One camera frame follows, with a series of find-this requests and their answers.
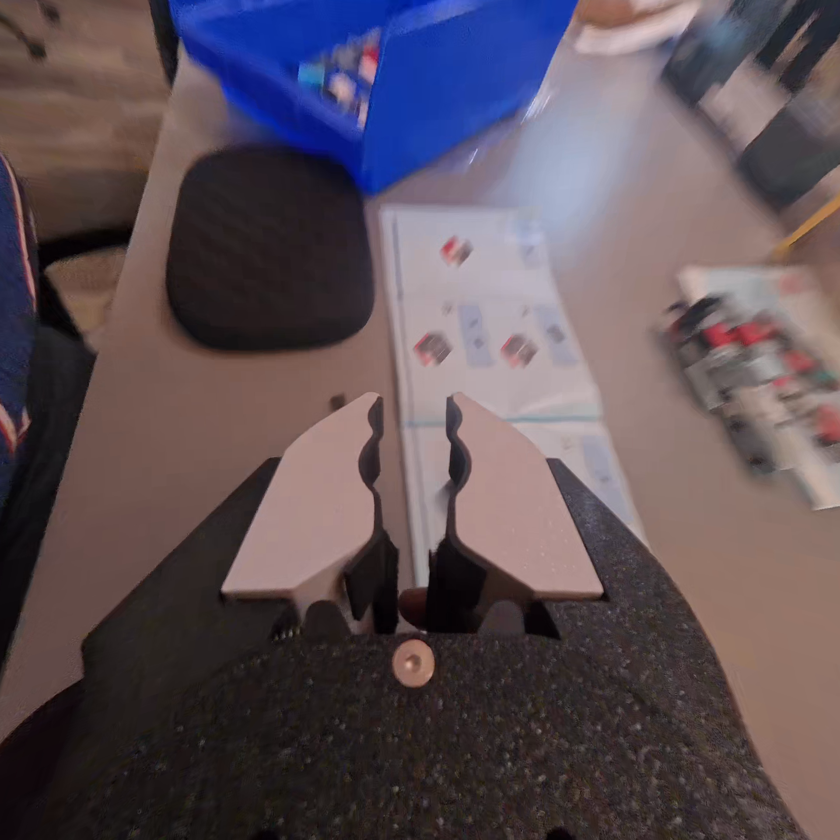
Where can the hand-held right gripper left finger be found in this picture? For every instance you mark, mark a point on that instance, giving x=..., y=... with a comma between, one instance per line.
x=308, y=518

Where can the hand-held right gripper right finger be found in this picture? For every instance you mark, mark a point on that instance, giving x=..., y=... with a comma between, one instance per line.
x=518, y=518

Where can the blue plastic bin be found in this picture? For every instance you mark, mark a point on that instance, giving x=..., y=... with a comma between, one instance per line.
x=426, y=118

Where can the pile of toy bricks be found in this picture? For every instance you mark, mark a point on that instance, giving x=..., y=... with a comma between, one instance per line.
x=341, y=85

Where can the person's right hand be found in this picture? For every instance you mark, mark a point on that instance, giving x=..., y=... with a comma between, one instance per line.
x=413, y=605

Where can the open instruction booklet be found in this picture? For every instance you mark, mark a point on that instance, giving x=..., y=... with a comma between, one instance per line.
x=426, y=295

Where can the grey red toy truck model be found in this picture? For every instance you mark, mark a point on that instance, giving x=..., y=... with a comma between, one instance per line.
x=735, y=367

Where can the person's black trousers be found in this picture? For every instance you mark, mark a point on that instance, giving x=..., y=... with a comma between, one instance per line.
x=46, y=459

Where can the black cushioned pad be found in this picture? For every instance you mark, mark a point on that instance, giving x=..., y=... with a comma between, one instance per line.
x=262, y=249

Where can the closed instruction booklet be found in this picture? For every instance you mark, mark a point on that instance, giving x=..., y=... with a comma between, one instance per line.
x=741, y=282

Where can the person's dark blue patterned shirt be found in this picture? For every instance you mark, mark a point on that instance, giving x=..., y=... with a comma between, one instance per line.
x=16, y=295

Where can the clear plastic bag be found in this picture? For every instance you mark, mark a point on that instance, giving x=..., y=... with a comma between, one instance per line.
x=525, y=118

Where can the yellow-edged toy set box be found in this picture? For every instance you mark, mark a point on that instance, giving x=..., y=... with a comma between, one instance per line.
x=810, y=226

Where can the dark grey cube box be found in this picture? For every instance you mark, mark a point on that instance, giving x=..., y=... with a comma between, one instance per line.
x=787, y=157

